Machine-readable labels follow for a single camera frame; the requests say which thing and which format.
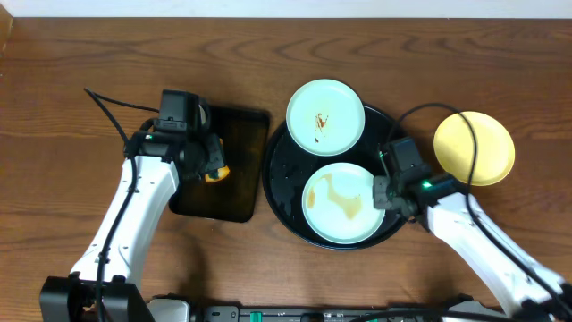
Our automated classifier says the green and yellow sponge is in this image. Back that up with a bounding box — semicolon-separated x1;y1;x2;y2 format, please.
204;139;230;183

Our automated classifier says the mint plate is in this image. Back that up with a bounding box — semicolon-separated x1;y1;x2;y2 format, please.
285;79;366;157
301;163;386;245

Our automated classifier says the yellow plate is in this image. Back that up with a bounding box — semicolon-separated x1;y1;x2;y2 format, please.
433;111;515;186

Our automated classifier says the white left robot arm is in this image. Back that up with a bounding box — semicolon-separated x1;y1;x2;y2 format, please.
39;131;224;321

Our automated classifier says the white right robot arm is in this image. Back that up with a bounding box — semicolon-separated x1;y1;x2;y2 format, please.
373;174;571;321

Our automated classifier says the black rectangular tray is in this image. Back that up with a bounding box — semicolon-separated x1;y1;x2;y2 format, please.
169;106;269;223

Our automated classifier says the black round tray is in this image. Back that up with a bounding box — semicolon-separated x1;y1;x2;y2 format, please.
262;105;406;250

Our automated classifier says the right black cable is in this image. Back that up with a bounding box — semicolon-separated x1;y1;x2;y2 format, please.
386;102;572;309

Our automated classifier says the black cable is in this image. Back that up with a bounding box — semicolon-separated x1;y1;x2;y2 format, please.
386;102;572;309
83;87;161;322

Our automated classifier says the left black cable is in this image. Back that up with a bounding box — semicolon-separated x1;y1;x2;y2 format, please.
83;87;161;322

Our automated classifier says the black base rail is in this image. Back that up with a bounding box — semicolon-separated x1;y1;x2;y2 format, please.
147;303;492;322

